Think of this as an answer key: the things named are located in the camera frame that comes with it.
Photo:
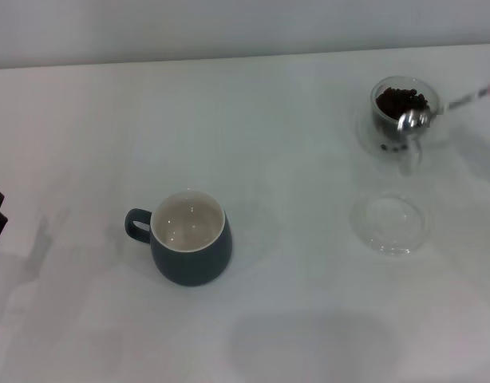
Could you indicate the dark teal ceramic mug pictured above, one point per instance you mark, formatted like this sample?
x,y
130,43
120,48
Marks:
x,y
189,267

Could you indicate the dark coffee beans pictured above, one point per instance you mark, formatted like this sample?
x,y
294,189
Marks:
x,y
392,101

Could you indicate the clear glass saucer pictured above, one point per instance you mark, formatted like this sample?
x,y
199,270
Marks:
x,y
362,131

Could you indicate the small clear glass dish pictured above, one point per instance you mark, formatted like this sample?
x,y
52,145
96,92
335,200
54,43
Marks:
x,y
408,239

